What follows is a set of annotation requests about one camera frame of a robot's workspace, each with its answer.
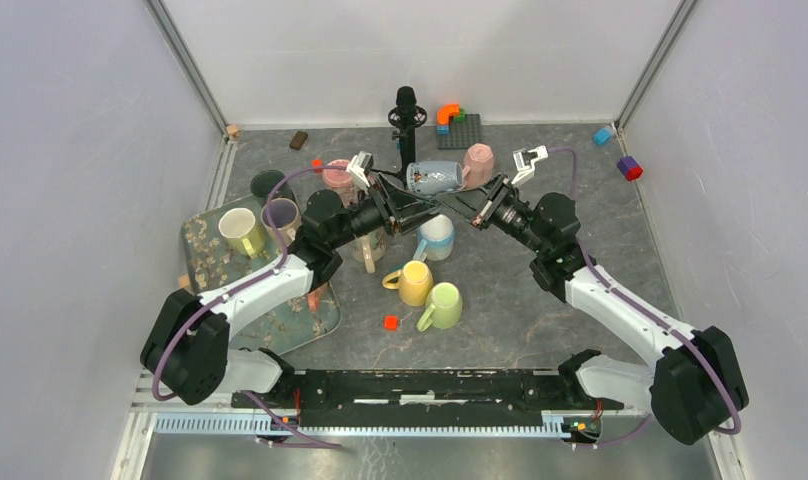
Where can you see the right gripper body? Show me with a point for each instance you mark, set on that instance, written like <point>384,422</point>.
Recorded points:
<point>500,204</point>

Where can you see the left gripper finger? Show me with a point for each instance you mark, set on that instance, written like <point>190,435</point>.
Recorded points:
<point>393,193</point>
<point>410,217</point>

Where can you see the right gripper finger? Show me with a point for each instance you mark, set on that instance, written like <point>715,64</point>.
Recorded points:
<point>466,203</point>
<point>500,182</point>

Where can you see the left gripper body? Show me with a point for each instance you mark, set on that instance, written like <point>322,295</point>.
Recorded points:
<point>385,208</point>

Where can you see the small grey-blue mug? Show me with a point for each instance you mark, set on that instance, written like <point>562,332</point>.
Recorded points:
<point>429,178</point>

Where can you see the iridescent pink mug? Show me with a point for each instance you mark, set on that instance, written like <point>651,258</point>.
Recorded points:
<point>281,217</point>

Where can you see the dark green mug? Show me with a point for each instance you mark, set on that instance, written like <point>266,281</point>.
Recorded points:
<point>265,182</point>

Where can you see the yellow-green octagonal mug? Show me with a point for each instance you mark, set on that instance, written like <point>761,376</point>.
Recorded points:
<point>241,229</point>

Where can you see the salmon flower mug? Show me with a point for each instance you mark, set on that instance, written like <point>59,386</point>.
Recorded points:
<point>315,297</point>

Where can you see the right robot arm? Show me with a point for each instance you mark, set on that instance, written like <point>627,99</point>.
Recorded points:
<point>690,379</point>

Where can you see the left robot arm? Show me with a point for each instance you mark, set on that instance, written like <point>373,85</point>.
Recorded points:
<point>188,350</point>

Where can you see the pink octagonal mug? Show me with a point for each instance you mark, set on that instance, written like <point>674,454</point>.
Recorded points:
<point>478,165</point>

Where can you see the blue white mug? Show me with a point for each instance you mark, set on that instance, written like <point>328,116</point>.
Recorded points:
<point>435,239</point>

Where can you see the tall seashell cream mug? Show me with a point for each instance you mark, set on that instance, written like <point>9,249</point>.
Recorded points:
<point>368,249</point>

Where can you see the pink ghost pattern mug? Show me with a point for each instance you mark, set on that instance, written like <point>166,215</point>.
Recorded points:
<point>340,181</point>

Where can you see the yellow mug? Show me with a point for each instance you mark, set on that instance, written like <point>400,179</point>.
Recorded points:
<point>413,282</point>

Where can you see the light green mug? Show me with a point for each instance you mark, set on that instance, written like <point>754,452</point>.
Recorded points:
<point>443,307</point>

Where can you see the grey lego baseplate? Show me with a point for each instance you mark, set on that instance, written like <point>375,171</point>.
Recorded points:
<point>462,135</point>

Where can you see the black microphone on tripod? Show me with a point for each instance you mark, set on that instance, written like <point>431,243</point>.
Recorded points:
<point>405,118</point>

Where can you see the orange curved block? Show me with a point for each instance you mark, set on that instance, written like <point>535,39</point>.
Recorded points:
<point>446,113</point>

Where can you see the red cube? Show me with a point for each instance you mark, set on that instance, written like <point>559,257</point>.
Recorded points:
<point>391,323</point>

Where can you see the brown block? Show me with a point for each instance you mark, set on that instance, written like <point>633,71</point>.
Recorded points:
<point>298,140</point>

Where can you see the blue block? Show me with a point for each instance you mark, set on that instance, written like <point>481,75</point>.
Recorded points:
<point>604,135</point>

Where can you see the purple red block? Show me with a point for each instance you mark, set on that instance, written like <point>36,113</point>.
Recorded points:
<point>629,168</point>

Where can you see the small wooden cube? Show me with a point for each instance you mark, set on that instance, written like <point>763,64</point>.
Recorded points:
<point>233,132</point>

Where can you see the floral green tray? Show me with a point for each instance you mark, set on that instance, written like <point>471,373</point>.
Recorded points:
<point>212,263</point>

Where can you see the wooden cube by tray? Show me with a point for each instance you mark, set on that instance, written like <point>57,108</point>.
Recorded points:
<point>184,283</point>

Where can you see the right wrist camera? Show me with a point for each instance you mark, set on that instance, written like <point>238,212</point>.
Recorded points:
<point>525,161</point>

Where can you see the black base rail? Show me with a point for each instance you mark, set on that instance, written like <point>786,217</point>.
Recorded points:
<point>427,398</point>

